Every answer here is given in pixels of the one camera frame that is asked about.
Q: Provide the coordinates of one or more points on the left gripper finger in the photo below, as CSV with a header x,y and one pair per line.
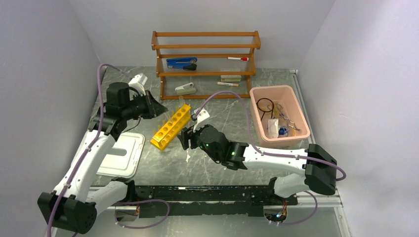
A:
x,y
157,108
151,102

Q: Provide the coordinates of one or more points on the metal crucible tongs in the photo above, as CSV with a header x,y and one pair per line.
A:
x,y
281,113

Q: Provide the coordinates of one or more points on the blue black clamp tool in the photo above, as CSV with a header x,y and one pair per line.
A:
x,y
184,63

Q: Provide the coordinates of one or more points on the white plastic lid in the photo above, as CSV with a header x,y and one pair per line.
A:
x,y
122,159

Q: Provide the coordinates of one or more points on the white stapler on block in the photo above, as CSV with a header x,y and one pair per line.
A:
x,y
186,89

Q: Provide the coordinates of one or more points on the clear plastic bag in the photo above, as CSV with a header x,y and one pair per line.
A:
x,y
273,128

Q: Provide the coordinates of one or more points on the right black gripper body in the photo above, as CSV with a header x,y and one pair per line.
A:
x,y
195,138

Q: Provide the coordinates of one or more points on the orange white pen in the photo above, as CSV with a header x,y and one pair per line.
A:
x,y
227,84

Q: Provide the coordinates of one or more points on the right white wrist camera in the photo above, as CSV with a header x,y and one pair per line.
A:
x,y
202,116

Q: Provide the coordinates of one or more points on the white green box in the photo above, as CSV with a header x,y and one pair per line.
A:
x,y
230,78

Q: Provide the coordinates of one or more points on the red white marker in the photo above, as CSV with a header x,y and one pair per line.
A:
x,y
238,58

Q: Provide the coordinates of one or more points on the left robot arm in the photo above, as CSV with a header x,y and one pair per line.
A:
x,y
69,205

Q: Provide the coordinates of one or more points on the large clear glass tube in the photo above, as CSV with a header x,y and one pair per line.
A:
x,y
181,101

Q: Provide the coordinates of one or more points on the wooden shelf rack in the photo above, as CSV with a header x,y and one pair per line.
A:
x,y
211,49

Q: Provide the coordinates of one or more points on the pink plastic bin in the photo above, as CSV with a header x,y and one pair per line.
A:
x,y
263,108

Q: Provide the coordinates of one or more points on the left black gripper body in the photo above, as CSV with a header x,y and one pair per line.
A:
x,y
140,107

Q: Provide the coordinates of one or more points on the blue hexagonal base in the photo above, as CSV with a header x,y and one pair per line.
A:
x,y
283,132

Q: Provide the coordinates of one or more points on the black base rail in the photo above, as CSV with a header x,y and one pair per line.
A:
x,y
204,200

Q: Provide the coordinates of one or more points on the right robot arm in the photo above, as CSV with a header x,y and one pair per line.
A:
x,y
311,169

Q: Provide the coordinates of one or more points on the yellow test tube rack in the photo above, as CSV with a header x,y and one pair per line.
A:
x,y
167,132

